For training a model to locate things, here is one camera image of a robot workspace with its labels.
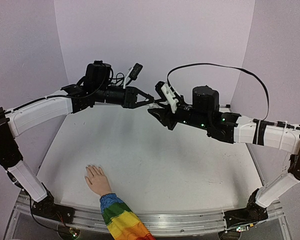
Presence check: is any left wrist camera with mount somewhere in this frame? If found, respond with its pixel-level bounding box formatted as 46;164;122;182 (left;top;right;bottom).
123;63;143;89

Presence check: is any aluminium front frame rail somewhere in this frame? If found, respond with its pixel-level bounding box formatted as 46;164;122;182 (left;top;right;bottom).
13;194;286;233

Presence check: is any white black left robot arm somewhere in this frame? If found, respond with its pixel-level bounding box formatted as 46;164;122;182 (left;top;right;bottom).
0;60;154;224

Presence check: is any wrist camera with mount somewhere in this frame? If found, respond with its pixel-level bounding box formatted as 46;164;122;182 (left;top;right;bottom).
123;63;143;89
155;81;185;113

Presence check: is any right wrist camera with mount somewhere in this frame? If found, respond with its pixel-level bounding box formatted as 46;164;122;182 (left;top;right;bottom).
155;81;185;113

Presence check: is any rainbow striped sleeve forearm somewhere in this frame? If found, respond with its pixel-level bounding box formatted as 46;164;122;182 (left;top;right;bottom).
100;193;154;240

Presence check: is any black right camera cable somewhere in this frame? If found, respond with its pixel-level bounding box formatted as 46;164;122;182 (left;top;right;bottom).
166;62;270;121

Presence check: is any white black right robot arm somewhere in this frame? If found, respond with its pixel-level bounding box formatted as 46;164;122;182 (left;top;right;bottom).
148;81;300;229

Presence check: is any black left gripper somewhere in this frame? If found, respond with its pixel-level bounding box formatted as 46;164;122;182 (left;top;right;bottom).
95;84;156;109

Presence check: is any mannequin hand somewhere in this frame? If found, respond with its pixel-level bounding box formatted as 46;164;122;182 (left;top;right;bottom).
84;165;113;197

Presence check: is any clear nail polish bottle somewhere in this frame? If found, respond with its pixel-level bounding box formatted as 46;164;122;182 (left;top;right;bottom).
148;103;163;110

